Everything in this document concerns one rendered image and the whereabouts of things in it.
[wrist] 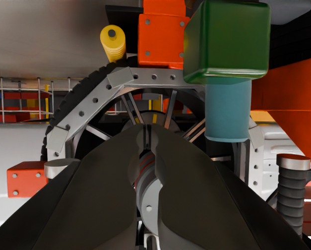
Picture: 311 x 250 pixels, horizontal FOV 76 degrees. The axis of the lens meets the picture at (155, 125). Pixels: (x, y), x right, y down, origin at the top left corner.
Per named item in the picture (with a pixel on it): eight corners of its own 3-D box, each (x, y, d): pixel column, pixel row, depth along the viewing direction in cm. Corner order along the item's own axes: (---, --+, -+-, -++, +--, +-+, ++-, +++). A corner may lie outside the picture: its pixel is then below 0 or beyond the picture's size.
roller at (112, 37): (110, 54, 73) (110, 71, 73) (97, 18, 44) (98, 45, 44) (127, 55, 73) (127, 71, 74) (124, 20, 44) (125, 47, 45)
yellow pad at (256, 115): (233, 110, 106) (233, 119, 106) (249, 110, 92) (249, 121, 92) (258, 110, 107) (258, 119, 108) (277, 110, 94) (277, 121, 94)
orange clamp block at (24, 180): (59, 159, 54) (23, 160, 53) (46, 168, 46) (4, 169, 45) (59, 185, 54) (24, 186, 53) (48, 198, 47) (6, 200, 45)
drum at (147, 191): (133, 146, 55) (133, 196, 56) (136, 169, 34) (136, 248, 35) (183, 145, 57) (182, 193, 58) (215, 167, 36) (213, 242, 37)
